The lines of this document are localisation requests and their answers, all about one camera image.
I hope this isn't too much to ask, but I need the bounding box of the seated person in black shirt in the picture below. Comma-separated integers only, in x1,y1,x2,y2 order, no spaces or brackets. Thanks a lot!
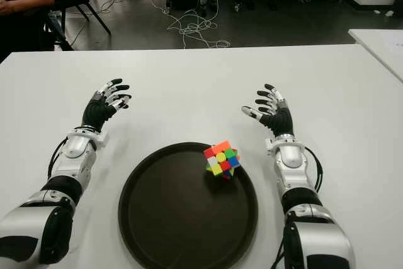
0,0,57,64

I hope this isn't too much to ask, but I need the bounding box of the white side table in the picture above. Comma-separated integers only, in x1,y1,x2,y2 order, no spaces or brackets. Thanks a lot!
348,28,403,83

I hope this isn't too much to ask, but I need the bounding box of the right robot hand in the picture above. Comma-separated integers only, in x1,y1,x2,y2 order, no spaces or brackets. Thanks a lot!
241,83,295,139

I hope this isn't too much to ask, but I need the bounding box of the tangled white floor cable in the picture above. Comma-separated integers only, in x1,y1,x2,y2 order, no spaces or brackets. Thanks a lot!
150,0,232,50

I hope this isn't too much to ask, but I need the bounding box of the dark brown round plate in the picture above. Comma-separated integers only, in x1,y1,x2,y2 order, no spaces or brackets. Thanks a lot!
118,142,259,269

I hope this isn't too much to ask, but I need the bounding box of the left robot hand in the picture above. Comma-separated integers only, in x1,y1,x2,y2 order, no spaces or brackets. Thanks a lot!
81,77,132,134

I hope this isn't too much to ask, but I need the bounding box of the multicoloured Rubik's cube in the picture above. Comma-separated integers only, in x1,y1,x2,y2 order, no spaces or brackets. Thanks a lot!
203,140,241,181

